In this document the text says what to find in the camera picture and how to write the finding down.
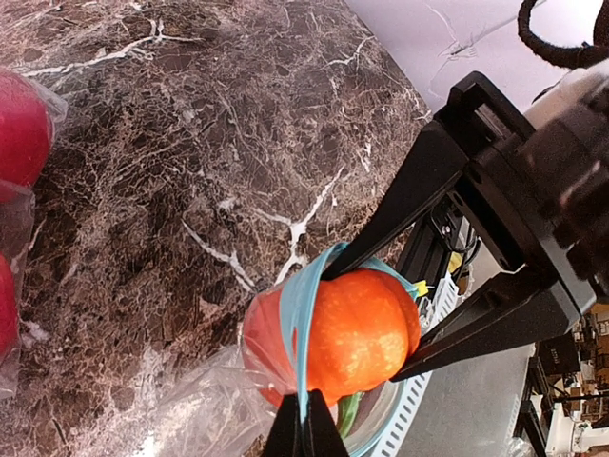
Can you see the white slotted cable duct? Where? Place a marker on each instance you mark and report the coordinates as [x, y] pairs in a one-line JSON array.
[[412, 390]]

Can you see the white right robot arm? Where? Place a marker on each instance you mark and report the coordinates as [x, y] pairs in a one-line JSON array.
[[534, 187]]

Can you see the black front table rail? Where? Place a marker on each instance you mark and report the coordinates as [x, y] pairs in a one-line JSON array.
[[432, 241]]

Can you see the red tomato with stem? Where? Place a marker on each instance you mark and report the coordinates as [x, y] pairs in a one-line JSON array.
[[8, 310]]

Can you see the orange pumpkin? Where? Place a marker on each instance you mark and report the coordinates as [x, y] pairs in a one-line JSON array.
[[365, 325]]

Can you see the red wrinkled fruit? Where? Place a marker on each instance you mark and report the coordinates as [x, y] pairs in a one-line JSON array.
[[26, 131]]

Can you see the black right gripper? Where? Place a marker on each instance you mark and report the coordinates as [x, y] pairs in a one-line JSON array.
[[528, 183]]

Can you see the clear zip bag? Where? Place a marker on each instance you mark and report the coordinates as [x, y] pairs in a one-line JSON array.
[[223, 405], [17, 218]]

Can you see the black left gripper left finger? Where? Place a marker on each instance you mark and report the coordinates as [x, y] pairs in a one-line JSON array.
[[284, 438]]

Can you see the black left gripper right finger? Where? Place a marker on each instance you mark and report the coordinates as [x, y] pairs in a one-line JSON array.
[[321, 437]]

